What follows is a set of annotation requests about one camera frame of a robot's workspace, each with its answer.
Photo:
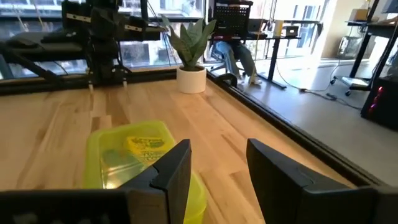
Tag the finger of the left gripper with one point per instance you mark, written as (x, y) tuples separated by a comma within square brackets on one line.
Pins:
[(99, 23), (116, 28)]

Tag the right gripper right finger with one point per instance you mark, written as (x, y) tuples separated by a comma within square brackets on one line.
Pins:
[(286, 193)]

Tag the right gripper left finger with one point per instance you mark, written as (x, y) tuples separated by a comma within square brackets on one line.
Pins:
[(168, 193)]

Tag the yellow green crayon box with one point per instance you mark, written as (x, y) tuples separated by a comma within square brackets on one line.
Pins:
[(146, 144)]

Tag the green scissors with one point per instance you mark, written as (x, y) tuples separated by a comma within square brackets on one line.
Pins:
[(118, 161)]

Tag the yellow-green translucent pencil box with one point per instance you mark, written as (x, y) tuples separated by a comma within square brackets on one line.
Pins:
[(93, 161)]

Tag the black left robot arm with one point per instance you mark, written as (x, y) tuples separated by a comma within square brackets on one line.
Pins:
[(105, 62)]

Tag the dark grey desk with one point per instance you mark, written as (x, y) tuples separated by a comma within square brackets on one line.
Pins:
[(46, 43)]

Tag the green snake plant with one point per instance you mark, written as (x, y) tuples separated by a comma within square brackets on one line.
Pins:
[(191, 43)]

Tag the white plant pot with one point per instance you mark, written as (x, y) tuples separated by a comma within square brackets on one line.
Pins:
[(191, 81)]

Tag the black perforated panel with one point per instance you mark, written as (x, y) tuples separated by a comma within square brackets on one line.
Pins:
[(231, 18)]

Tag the person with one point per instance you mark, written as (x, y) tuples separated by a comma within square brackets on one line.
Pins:
[(230, 56)]

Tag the black computer tower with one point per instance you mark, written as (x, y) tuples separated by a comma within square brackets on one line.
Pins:
[(385, 105)]

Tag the black office desk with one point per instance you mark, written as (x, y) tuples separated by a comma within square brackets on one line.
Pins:
[(275, 56)]

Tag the black rolling desk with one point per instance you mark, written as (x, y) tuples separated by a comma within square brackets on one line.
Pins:
[(358, 59)]

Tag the yellow cup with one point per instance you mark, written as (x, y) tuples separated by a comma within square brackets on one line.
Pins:
[(278, 28)]

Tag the small grey device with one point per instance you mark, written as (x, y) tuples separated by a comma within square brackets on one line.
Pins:
[(291, 31)]

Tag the cardboard box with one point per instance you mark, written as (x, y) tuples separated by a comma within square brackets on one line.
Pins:
[(358, 15)]

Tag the black aluminium table frame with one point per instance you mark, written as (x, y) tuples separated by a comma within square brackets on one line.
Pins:
[(280, 122)]

